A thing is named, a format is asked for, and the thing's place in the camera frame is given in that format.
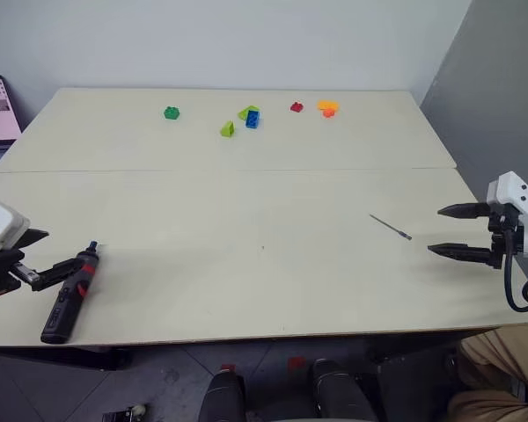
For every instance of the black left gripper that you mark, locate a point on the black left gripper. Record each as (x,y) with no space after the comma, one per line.
(8,269)

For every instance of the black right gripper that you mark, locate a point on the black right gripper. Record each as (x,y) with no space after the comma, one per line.
(500,246)

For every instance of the black red electric screwdriver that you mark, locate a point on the black red electric screwdriver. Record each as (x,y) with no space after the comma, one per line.
(68,299)

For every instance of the thin metal screwdriver bit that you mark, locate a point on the thin metal screwdriver bit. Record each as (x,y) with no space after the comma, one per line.
(389,227)

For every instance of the person's leg in tan trousers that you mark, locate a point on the person's leg in tan trousers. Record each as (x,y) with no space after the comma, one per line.
(497,373)

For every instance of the small black white device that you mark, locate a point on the small black white device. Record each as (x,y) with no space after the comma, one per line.
(123,414)

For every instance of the orange toy brick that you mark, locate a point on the orange toy brick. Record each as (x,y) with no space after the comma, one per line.
(329,113)

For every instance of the yellow flat toy brick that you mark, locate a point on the yellow flat toy brick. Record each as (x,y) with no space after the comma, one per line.
(328,104)

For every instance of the dark green toy brick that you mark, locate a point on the dark green toy brick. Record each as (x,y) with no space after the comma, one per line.
(172,113)

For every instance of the dark rounded shape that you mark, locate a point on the dark rounded shape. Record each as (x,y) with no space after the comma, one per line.
(339,391)
(222,397)

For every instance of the red toy brick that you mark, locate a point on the red toy brick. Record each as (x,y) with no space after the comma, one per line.
(296,106)

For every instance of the lime green wedge brick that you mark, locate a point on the lime green wedge brick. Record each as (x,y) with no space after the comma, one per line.
(228,129)
(246,111)

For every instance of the blue toy brick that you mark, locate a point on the blue toy brick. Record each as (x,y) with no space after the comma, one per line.
(253,119)

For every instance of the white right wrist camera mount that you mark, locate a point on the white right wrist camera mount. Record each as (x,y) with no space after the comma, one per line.
(512,189)

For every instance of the black table frame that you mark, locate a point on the black table frame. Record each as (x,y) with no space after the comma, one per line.
(70,357)

